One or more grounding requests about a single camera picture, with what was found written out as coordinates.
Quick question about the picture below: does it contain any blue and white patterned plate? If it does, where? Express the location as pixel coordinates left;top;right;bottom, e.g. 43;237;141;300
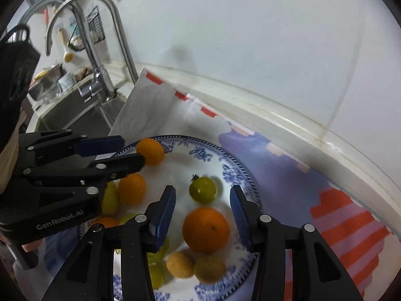
78;135;260;301

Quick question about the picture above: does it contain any colourful striped mat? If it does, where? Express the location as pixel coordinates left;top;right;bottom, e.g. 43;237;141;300
108;68;401;301

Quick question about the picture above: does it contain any small tangerine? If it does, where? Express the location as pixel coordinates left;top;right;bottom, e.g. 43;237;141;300
91;216;120;229
136;138;165;167

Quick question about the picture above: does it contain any large orange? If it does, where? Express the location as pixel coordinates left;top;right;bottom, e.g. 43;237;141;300
182;207;231;254

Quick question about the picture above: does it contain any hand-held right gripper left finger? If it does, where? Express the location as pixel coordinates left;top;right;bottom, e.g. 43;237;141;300
42;185;176;301

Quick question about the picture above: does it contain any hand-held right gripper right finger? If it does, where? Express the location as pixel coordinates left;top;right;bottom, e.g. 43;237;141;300
230;185;365;301

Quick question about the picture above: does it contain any chrome kitchen faucet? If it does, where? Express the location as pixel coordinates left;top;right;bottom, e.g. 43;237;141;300
45;0;140;102

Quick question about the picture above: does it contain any stack of white bowls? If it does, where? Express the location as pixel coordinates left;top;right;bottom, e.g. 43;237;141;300
58;72;76;91

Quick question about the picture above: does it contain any steel bowl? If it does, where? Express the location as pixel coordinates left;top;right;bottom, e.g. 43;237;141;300
28;63;64;101

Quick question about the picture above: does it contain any person's left hand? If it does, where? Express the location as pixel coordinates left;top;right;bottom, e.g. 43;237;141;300
20;239;43;253

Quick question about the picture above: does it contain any steel sink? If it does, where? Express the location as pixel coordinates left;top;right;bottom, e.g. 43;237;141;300
38;91;129;135

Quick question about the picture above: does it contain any bowl with food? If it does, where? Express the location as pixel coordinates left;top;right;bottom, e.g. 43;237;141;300
73;67;94;80

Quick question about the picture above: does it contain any green tomato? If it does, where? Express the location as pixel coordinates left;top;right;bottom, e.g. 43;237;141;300
189;175;218;203
193;255;227;285

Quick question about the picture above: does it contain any grey curved pipe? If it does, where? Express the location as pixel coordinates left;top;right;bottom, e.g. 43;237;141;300
23;0;82;26

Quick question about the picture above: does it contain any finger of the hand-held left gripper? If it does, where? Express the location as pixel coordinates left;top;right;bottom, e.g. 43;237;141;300
19;129;126;167
22;153;146;195

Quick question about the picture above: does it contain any small tan round fruit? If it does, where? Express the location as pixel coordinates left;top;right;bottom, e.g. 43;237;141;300
166;252;195;278

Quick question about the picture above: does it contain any black wire rack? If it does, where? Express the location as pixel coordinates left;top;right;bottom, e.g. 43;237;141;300
86;6;105;43

